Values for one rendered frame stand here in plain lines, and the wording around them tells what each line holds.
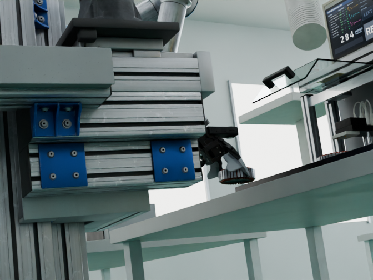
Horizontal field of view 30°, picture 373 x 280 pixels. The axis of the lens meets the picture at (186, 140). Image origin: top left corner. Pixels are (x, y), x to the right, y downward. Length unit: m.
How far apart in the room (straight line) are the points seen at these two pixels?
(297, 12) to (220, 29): 4.49
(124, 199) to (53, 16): 0.48
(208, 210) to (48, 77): 0.94
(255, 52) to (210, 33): 0.60
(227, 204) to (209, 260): 5.07
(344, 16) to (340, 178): 0.72
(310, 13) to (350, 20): 1.16
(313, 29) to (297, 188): 1.65
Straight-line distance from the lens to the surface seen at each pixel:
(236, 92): 7.64
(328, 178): 1.64
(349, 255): 8.21
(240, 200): 1.91
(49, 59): 1.24
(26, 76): 1.22
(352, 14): 2.17
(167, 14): 1.98
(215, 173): 2.14
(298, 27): 3.28
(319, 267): 3.09
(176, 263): 6.83
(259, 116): 2.96
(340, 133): 2.02
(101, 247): 3.02
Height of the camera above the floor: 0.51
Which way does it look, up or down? 12 degrees up
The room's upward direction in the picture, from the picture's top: 7 degrees counter-clockwise
